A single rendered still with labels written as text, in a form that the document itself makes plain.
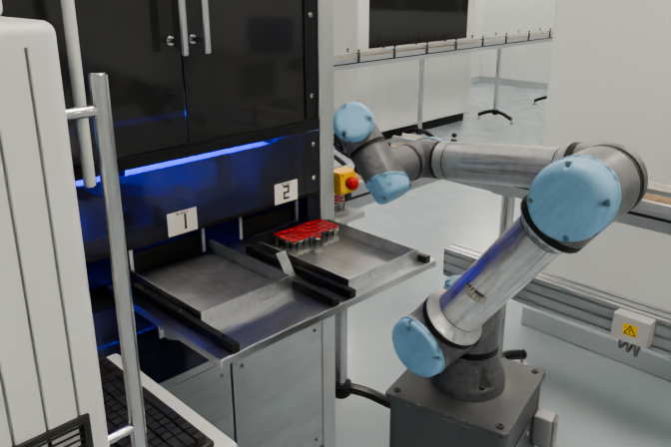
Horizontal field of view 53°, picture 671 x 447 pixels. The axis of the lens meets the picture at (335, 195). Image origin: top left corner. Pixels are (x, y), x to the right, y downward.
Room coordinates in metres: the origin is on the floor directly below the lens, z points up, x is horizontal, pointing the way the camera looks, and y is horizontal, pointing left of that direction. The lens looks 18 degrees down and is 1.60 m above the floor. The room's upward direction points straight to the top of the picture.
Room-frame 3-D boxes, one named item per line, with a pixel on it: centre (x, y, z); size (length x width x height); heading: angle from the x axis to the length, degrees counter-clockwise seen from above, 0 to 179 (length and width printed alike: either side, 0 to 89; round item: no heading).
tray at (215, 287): (1.51, 0.32, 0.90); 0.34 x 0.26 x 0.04; 45
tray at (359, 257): (1.66, 0.00, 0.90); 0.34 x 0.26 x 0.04; 44
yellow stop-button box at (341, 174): (2.00, -0.02, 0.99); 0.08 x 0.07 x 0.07; 45
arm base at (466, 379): (1.22, -0.28, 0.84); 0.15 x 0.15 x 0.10
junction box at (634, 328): (1.95, -0.97, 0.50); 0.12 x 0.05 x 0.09; 45
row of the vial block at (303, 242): (1.73, 0.06, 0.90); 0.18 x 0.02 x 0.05; 134
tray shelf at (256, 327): (1.58, 0.15, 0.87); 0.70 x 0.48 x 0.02; 135
